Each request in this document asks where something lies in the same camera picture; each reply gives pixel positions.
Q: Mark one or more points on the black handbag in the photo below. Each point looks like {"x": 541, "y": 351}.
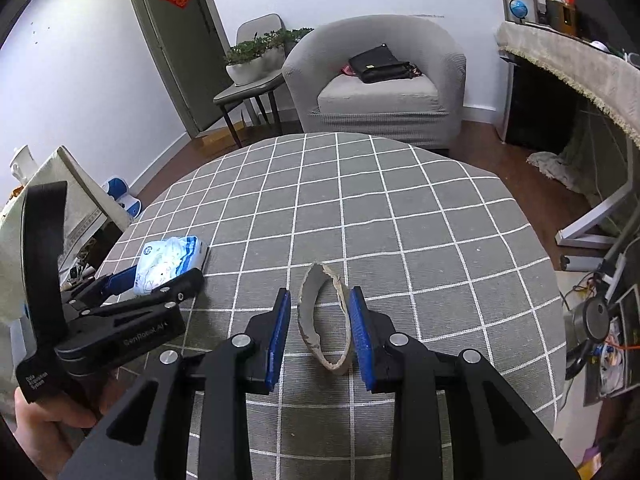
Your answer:
{"x": 380, "y": 65}

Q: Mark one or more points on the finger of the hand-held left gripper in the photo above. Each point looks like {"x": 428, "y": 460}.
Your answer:
{"x": 180, "y": 287}
{"x": 117, "y": 280}

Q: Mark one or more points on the blue white foot massager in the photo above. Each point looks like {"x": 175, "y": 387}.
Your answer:
{"x": 122, "y": 197}

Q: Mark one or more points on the blue white plastic packet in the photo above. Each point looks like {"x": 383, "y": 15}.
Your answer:
{"x": 167, "y": 257}

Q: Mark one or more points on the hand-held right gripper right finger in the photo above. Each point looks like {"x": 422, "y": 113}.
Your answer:
{"x": 360, "y": 340}

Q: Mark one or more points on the person's left hand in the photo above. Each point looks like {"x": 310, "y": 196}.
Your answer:
{"x": 55, "y": 425}

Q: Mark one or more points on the black cabinet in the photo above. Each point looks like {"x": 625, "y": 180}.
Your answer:
{"x": 540, "y": 105}

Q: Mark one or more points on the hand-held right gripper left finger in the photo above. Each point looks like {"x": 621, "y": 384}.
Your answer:
{"x": 279, "y": 340}

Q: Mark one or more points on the grey round device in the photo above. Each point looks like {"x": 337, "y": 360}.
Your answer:
{"x": 590, "y": 322}

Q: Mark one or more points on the beige cloth covered table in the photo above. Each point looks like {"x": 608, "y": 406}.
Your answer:
{"x": 75, "y": 195}

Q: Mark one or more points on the white desk leg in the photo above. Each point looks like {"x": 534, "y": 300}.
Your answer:
{"x": 600, "y": 215}

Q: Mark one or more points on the pink cloth item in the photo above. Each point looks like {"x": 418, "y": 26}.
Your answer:
{"x": 347, "y": 70}

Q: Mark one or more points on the grey green door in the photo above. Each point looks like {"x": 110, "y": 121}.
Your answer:
{"x": 175, "y": 60}

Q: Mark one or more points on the beige cloth on floor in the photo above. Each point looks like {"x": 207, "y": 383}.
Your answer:
{"x": 555, "y": 167}

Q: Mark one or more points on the black monitor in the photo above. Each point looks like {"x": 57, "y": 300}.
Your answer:
{"x": 595, "y": 15}

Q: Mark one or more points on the white kettle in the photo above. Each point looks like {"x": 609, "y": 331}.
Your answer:
{"x": 22, "y": 165}

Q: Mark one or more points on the small blue globe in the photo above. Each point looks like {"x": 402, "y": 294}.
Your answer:
{"x": 518, "y": 9}

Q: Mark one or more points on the dark wooden box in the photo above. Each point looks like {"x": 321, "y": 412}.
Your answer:
{"x": 560, "y": 17}

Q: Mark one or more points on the grey armchair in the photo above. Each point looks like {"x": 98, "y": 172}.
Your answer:
{"x": 380, "y": 97}

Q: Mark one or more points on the potted plant in white pot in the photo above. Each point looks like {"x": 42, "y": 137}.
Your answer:
{"x": 274, "y": 55}
{"x": 297, "y": 37}
{"x": 245, "y": 70}

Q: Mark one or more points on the grey checked tablecloth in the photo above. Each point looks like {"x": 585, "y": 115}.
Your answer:
{"x": 400, "y": 210}

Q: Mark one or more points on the grey dining chair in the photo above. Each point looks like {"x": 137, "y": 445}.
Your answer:
{"x": 250, "y": 87}

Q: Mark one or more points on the beige fringed desk cloth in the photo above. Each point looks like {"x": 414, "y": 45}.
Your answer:
{"x": 565, "y": 60}

